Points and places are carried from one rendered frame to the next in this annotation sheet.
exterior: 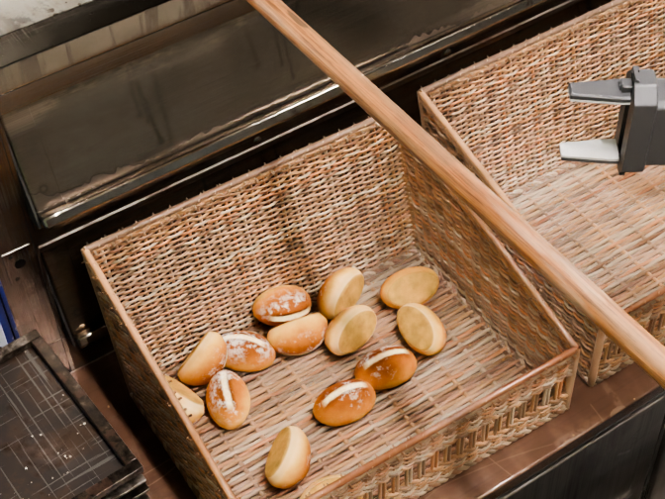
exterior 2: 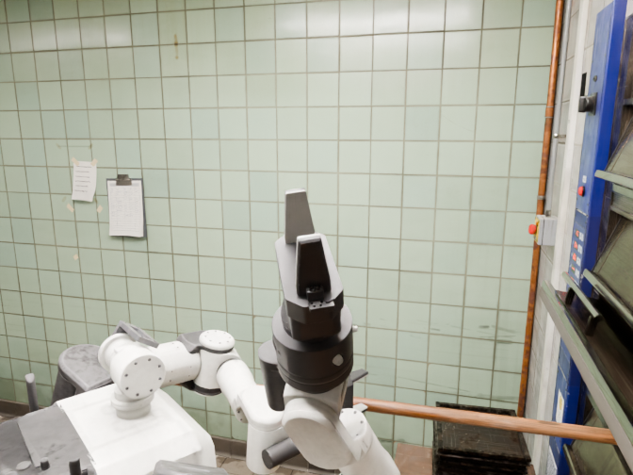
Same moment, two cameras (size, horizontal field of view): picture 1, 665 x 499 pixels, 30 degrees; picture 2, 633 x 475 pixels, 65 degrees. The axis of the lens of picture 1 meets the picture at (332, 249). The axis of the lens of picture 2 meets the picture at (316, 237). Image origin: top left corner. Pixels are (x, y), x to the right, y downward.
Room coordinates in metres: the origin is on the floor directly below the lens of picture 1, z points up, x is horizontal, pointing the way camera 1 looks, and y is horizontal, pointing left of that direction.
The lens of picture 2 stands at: (1.61, -0.99, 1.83)
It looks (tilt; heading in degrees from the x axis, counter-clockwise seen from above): 12 degrees down; 137
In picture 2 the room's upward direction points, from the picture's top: straight up
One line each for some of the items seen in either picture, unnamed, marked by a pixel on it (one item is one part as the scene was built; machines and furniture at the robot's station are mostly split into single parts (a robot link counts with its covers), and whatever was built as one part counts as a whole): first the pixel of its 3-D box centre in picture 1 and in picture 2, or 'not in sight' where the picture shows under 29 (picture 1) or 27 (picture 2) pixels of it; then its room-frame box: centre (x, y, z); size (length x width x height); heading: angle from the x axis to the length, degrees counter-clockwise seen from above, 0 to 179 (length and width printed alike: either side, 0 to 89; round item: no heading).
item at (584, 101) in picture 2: not in sight; (587, 95); (1.08, 0.52, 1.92); 0.06 x 0.04 x 0.11; 122
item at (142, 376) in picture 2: not in sight; (131, 370); (0.92, -0.73, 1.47); 0.10 x 0.07 x 0.09; 177
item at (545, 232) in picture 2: not in sight; (545, 229); (0.85, 0.90, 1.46); 0.10 x 0.07 x 0.10; 122
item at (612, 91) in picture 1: (600, 88); (354, 374); (0.96, -0.28, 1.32); 0.06 x 0.03 x 0.02; 87
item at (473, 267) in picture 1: (332, 330); not in sight; (1.15, 0.00, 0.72); 0.56 x 0.49 x 0.28; 121
